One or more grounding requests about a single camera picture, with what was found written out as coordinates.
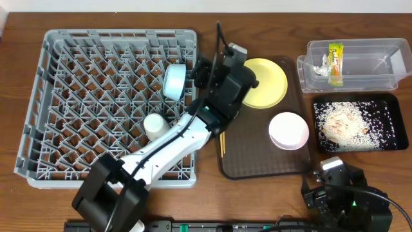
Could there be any white cup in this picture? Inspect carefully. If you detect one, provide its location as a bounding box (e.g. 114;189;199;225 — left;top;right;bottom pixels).
143;113;171;141

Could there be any white tissue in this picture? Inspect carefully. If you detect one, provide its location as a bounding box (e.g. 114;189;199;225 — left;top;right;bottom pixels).
313;54;330;77

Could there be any grey plastic dishwasher rack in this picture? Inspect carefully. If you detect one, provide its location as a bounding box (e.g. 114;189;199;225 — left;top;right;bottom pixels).
14;29;198;189

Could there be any green yellow snack wrapper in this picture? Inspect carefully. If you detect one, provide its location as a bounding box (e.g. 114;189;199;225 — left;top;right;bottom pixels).
328;43;344;86

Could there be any black rectangular tray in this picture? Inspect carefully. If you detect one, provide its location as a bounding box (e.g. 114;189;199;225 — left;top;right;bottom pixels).
312;93;409;152

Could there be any yellow round plate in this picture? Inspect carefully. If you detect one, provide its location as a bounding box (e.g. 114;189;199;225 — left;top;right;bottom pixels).
243;58;288;109

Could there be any clear plastic bin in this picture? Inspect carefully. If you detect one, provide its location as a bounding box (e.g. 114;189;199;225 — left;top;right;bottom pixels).
297;38;411;93

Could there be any light blue bowl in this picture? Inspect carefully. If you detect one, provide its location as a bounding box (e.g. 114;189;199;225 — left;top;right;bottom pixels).
163;64;186;101

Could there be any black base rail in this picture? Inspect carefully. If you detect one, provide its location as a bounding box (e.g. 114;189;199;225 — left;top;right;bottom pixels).
62;219;310;232

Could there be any pink white bowl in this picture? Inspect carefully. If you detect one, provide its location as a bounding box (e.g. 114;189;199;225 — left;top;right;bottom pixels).
268;112;309;151

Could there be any wooden chopstick right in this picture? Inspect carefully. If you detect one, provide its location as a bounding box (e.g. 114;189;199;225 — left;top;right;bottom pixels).
223;132;226;156

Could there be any dark brown serving tray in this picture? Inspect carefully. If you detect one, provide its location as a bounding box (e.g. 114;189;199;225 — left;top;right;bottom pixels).
217;56;312;180

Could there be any wooden chopstick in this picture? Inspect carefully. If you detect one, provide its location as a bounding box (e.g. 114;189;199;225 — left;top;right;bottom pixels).
223;132;226;156
219;132;224;158

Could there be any spilled rice food waste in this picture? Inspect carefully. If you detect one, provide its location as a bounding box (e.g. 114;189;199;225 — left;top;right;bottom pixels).
313;101;397;152

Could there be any wooden chopstick left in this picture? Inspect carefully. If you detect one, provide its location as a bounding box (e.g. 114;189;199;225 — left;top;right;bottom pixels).
219;132;224;158

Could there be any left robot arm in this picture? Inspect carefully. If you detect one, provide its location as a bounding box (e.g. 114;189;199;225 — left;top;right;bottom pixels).
71;52;258;231

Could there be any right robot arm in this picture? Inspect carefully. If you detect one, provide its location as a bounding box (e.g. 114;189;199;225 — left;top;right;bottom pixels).
301;164;393;232

